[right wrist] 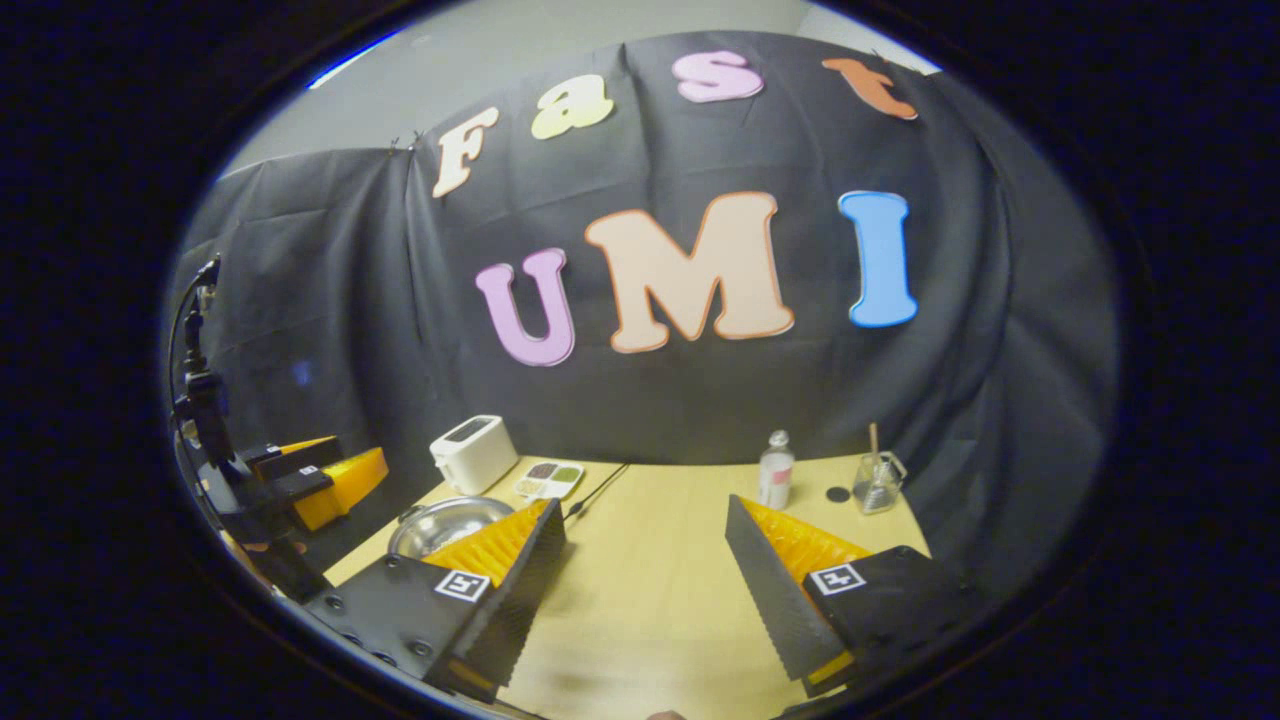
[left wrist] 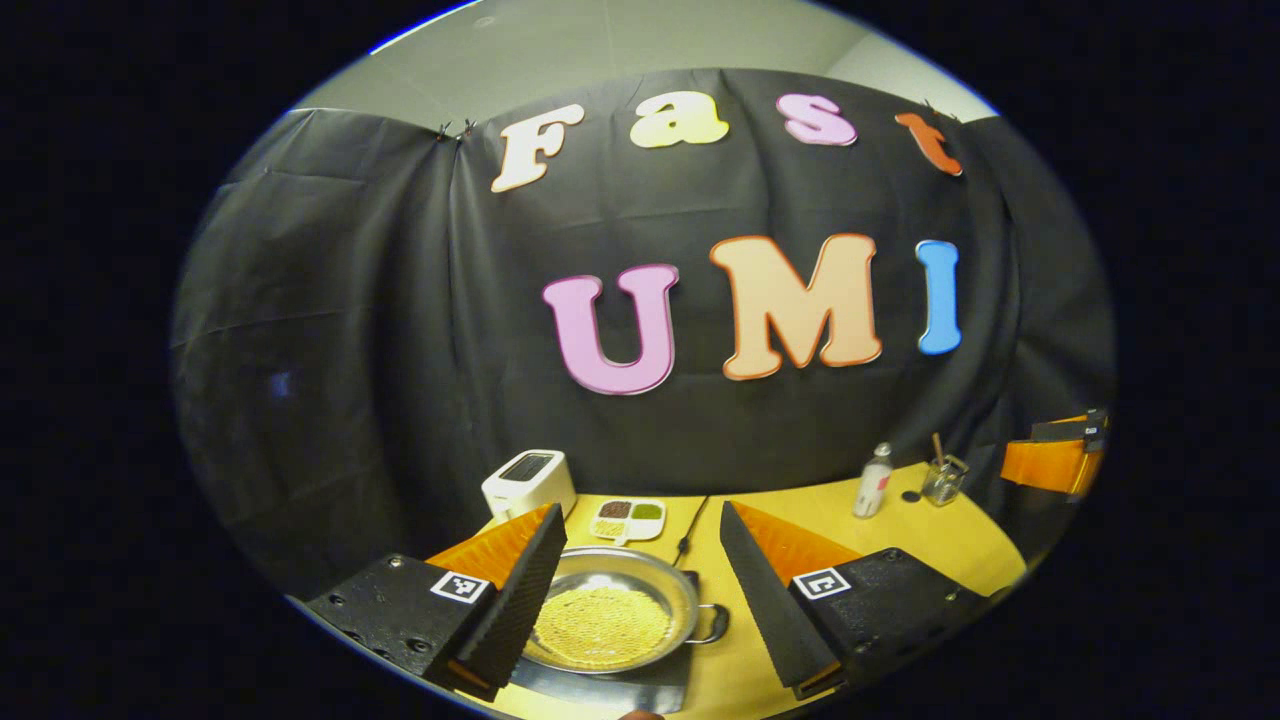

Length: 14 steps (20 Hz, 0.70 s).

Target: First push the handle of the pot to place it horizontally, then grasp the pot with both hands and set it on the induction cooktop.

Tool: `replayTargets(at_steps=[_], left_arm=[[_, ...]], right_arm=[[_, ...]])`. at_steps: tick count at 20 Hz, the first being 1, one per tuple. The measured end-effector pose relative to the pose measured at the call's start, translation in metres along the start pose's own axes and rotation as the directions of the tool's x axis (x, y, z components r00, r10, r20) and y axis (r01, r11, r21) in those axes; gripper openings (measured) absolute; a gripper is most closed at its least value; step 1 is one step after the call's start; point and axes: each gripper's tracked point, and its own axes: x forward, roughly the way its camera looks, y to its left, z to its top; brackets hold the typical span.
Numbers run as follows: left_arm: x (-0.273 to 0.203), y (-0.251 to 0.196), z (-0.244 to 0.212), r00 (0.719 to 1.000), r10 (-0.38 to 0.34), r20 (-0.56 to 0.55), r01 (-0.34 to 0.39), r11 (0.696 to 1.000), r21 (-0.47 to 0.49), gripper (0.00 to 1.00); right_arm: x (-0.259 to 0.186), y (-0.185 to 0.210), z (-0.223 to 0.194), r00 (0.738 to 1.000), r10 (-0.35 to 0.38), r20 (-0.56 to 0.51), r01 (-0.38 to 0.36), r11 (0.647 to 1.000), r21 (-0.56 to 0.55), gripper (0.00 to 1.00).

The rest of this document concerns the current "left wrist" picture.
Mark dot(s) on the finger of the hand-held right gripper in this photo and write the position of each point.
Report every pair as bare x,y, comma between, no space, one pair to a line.
1050,462

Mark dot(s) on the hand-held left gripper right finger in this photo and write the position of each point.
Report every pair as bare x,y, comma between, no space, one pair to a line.
760,600

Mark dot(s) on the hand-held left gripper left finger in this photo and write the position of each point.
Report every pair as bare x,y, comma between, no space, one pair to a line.
525,590

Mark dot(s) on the heap of yellow soybeans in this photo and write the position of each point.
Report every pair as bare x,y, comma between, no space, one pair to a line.
600,625

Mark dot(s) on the black induction cooktop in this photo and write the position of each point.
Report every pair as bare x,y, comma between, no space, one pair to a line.
620,690

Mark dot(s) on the glass cup with wooden stick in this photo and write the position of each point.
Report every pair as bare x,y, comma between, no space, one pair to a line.
944,482

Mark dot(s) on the white toaster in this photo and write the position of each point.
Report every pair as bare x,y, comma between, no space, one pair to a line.
530,480

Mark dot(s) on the white divided dish of beans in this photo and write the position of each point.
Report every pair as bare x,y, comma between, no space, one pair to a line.
628,520

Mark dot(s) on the clear bottle with pink label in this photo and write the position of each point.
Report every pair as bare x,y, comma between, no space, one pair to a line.
872,490

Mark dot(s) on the black backdrop cloth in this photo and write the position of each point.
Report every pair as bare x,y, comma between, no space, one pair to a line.
400,300

